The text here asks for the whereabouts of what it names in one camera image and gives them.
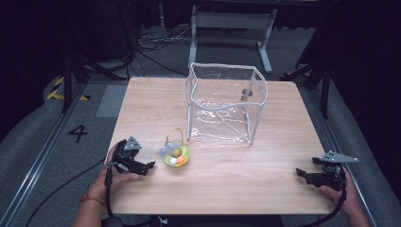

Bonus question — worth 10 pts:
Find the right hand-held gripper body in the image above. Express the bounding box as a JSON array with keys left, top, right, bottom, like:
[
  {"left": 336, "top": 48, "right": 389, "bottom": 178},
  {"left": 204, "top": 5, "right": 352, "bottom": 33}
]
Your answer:
[{"left": 304, "top": 150, "right": 359, "bottom": 192}]

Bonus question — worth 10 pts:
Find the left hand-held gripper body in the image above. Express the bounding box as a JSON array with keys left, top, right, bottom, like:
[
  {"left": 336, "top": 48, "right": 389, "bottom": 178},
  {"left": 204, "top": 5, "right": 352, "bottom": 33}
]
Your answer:
[{"left": 112, "top": 135, "right": 149, "bottom": 177}]

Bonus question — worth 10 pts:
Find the round yellow-green toy pouch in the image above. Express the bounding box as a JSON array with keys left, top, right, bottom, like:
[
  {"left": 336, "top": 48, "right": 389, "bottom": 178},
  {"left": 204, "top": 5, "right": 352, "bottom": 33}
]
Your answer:
[{"left": 157, "top": 128, "right": 191, "bottom": 168}]

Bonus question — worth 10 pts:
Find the clear plastic bag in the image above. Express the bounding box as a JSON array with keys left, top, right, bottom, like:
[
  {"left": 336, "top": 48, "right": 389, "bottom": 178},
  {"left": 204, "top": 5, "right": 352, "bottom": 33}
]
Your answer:
[{"left": 183, "top": 61, "right": 269, "bottom": 146}]

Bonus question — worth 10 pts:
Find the person's left hand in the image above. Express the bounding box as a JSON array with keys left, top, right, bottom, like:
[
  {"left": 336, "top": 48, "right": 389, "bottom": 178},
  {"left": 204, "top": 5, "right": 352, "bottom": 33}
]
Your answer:
[{"left": 86, "top": 143, "right": 140, "bottom": 202}]

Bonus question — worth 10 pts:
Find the person's right hand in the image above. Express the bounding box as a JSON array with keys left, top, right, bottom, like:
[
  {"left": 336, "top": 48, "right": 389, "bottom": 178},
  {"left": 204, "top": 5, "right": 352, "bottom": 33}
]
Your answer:
[{"left": 320, "top": 166, "right": 367, "bottom": 217}]

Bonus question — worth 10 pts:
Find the wooden table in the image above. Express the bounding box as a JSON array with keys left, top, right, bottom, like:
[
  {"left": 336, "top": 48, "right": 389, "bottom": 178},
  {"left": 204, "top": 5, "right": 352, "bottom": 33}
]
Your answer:
[{"left": 101, "top": 77, "right": 337, "bottom": 217}]

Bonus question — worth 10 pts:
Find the yellow black floor tape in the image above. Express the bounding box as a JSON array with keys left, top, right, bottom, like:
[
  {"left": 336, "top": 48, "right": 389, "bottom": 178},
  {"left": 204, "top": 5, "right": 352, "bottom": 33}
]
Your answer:
[{"left": 45, "top": 76, "right": 92, "bottom": 102}]

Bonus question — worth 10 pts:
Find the black tripod stand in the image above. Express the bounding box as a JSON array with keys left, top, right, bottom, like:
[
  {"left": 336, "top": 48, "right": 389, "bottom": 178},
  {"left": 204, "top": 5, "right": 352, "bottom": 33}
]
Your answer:
[
  {"left": 279, "top": 18, "right": 335, "bottom": 120},
  {"left": 60, "top": 0, "right": 135, "bottom": 114}
]

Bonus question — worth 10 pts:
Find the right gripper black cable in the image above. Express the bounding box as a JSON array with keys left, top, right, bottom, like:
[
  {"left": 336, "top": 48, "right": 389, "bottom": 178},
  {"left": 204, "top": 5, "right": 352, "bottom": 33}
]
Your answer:
[{"left": 294, "top": 169, "right": 348, "bottom": 227}]

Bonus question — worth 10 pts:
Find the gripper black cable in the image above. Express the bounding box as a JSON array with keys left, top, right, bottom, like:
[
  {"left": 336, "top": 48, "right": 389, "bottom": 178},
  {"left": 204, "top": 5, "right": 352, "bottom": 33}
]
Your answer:
[
  {"left": 294, "top": 169, "right": 348, "bottom": 227},
  {"left": 24, "top": 156, "right": 129, "bottom": 227}
]

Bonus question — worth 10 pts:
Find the orange bead bracelet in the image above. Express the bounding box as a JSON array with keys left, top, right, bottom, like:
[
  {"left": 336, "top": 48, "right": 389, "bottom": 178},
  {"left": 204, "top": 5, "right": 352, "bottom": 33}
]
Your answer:
[{"left": 78, "top": 194, "right": 106, "bottom": 206}]

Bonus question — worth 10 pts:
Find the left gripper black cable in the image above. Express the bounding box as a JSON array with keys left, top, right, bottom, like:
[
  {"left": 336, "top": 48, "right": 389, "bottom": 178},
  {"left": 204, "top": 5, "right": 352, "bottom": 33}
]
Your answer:
[{"left": 24, "top": 156, "right": 129, "bottom": 227}]

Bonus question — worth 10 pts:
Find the tangle of floor cables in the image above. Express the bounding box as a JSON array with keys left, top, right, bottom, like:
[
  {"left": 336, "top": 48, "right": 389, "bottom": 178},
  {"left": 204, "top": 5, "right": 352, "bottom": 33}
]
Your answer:
[{"left": 126, "top": 24, "right": 247, "bottom": 79}]

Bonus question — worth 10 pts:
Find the grey metal table frame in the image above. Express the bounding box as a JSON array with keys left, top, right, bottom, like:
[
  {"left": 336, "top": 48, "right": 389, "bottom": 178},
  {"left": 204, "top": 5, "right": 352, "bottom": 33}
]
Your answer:
[{"left": 187, "top": 4, "right": 278, "bottom": 75}]

